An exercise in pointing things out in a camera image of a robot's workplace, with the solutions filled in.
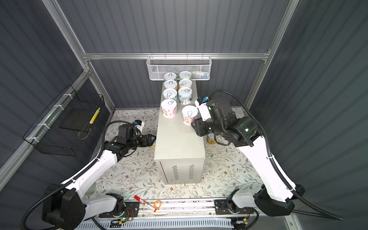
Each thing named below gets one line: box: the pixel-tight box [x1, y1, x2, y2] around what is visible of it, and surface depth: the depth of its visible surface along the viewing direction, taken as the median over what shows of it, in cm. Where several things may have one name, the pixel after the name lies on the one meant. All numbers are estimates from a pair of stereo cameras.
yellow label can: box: [178, 79, 193, 90], surface depth 79 cm
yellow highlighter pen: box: [89, 107, 101, 125], surface depth 80 cm
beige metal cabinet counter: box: [154, 114, 206, 185], surface depth 68 cm
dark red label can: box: [182, 104, 199, 127], surface depth 65 cm
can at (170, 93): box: [162, 88, 178, 102], surface depth 74 cm
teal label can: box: [163, 72, 177, 81], surface depth 84 cm
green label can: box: [178, 70, 192, 81], surface depth 84 cm
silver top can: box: [177, 87, 193, 105], surface depth 74 cm
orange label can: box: [163, 80, 178, 90], surface depth 79 cm
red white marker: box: [133, 195, 157, 213], surface depth 77 cm
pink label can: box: [160, 98, 178, 119], surface depth 69 cm
